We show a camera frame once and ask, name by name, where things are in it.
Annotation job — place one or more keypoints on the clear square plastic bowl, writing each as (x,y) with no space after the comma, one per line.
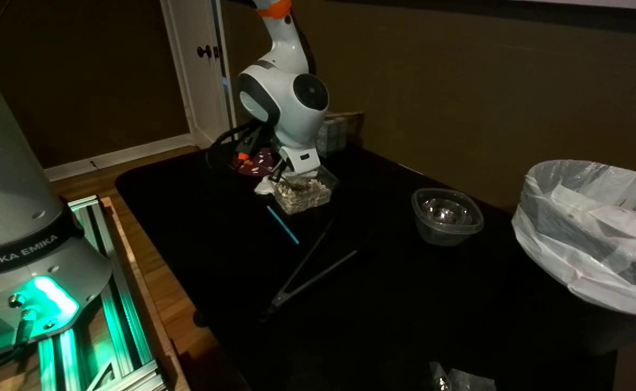
(325,199)

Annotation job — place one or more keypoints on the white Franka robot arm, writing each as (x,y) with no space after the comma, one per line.
(13,180)

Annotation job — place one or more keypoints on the aluminium profile frame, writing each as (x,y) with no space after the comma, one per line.
(125,339)

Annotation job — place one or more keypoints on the pale seeds pile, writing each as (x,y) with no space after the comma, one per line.
(300,194)

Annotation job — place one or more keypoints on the blue pencil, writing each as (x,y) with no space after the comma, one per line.
(283,224)

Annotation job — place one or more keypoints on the white paper napkin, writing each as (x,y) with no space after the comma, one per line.
(265,188)

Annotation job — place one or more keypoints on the long metal tongs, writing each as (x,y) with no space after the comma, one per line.
(309,278)

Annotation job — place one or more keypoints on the white lined trash bin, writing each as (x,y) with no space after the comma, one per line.
(591,231)

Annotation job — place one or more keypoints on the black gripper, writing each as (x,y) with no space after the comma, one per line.
(265,154)

